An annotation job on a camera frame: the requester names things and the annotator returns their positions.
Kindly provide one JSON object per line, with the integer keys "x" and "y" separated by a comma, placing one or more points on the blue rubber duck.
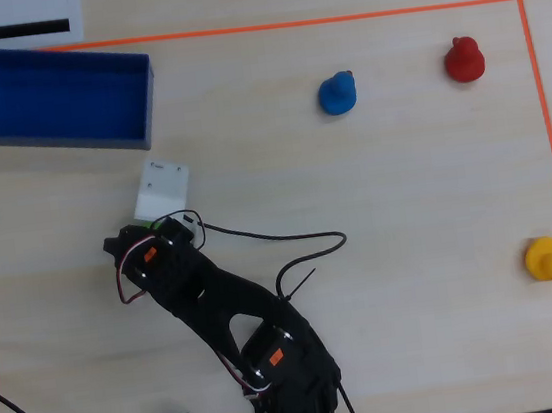
{"x": 337, "y": 94}

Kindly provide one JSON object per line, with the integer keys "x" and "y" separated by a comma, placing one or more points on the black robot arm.
{"x": 252, "y": 300}

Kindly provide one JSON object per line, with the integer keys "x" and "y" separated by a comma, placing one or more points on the red rubber duck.
{"x": 464, "y": 61}

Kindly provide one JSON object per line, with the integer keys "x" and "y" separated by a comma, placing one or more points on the yellow rubber duck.
{"x": 545, "y": 258}

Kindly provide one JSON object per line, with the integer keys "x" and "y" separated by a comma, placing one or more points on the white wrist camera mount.
{"x": 160, "y": 188}

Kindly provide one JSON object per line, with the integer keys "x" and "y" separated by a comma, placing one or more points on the blue plastic box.
{"x": 56, "y": 97}

